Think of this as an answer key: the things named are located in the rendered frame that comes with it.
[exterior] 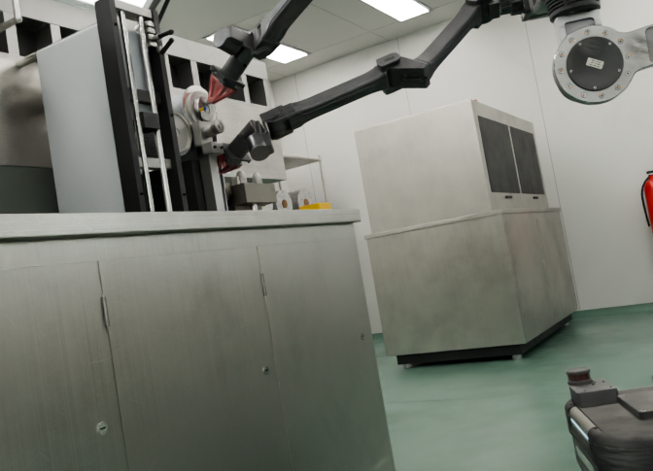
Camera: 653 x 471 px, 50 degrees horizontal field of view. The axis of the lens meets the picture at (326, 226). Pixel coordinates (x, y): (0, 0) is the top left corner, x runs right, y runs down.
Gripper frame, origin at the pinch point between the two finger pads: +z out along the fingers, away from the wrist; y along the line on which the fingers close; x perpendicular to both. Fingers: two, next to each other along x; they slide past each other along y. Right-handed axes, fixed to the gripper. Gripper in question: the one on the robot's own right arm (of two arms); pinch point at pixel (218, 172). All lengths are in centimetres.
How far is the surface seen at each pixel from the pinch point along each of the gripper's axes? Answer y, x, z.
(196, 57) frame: 37, 60, 0
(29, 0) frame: -33, 64, -1
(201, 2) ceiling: 230, 237, 61
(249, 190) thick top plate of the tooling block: 5.9, -8.8, -1.8
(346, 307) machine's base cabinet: 13, -54, -2
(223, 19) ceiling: 269, 243, 71
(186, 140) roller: -14.2, 6.2, -5.7
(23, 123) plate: -41, 31, 17
